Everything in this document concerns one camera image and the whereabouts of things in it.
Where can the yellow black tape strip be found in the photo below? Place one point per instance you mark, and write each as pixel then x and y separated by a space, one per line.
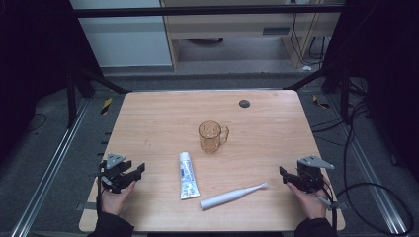
pixel 320 102
pixel 106 106

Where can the black horizontal bar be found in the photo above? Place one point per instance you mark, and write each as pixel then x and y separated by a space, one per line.
pixel 197 11

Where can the amber transparent cup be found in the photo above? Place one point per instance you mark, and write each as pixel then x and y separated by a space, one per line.
pixel 210 138

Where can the black metal stand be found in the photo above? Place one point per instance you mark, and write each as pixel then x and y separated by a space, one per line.
pixel 71 98
pixel 344 95

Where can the white toothpaste tube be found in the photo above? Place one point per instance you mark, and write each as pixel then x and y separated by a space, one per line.
pixel 188 177

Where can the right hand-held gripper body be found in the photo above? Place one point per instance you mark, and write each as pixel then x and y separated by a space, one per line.
pixel 311 173

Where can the light wooden desk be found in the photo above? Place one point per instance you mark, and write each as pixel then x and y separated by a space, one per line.
pixel 230 26

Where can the aluminium floor rail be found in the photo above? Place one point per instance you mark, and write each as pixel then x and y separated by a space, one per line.
pixel 49 171
pixel 369 171

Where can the dark round table grommet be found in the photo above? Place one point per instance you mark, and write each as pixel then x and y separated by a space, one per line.
pixel 244 103

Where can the small white floor object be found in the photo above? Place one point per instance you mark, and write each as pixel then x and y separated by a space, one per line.
pixel 306 68

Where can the person's left hand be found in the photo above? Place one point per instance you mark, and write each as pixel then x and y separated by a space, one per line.
pixel 115 200

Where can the white electric toothbrush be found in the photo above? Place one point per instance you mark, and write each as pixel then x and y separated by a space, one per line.
pixel 227 197

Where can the person's right hand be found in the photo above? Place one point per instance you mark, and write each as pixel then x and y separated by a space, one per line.
pixel 309 204

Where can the white cabinet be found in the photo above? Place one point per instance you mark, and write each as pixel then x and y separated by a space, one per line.
pixel 125 42

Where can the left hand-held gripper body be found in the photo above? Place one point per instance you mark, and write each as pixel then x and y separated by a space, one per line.
pixel 113 161

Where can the black curtain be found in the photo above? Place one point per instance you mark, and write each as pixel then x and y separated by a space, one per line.
pixel 388 82
pixel 33 65

